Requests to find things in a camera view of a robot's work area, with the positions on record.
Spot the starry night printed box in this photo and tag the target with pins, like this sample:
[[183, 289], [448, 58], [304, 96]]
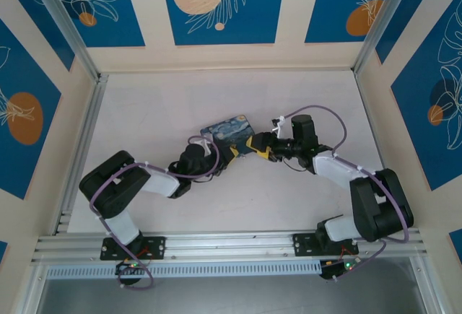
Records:
[[231, 131]]

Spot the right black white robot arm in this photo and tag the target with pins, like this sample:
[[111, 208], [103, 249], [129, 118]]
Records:
[[379, 202]]

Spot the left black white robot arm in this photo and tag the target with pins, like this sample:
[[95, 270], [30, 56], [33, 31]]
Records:
[[115, 184]]

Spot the grey metal sheet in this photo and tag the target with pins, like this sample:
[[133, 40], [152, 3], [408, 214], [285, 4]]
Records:
[[231, 296]]

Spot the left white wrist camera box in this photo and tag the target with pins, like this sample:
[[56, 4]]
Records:
[[204, 146]]

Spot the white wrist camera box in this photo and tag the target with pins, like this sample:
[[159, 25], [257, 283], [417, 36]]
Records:
[[278, 125], [204, 146]]

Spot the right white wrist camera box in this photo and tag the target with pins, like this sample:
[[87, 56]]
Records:
[[278, 125]]

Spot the aluminium side rail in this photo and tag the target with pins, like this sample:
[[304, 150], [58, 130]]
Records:
[[87, 130], [362, 92]]

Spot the long aluminium frame rail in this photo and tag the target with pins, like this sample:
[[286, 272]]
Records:
[[231, 245]]

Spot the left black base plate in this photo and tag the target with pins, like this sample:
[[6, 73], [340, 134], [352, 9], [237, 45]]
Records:
[[155, 247]]

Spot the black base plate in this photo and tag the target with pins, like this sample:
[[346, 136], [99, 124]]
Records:
[[305, 244], [155, 247]]

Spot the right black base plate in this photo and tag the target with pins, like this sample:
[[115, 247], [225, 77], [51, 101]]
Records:
[[305, 244]]

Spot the blue dark circle wall panel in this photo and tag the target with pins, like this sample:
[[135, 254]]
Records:
[[415, 130]]

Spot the blue peach circle wall panel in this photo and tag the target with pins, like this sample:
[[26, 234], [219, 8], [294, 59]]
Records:
[[252, 21]]

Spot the blue fern wall panel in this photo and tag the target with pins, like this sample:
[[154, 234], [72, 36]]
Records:
[[325, 3]]

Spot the aluminium corner post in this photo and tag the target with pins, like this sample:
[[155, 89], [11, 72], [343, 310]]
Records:
[[386, 18], [66, 21]]

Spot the blue lily wall panel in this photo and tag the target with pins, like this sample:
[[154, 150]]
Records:
[[122, 21]]

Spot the blue floral wall panel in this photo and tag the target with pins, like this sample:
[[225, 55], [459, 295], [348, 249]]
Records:
[[411, 14], [36, 14], [456, 243], [3, 252]]

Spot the blue orange circle wall panel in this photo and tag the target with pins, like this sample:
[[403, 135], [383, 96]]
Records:
[[21, 76]]

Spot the short aluminium frame profile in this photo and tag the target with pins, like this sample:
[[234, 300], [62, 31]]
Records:
[[30, 288], [429, 285]]

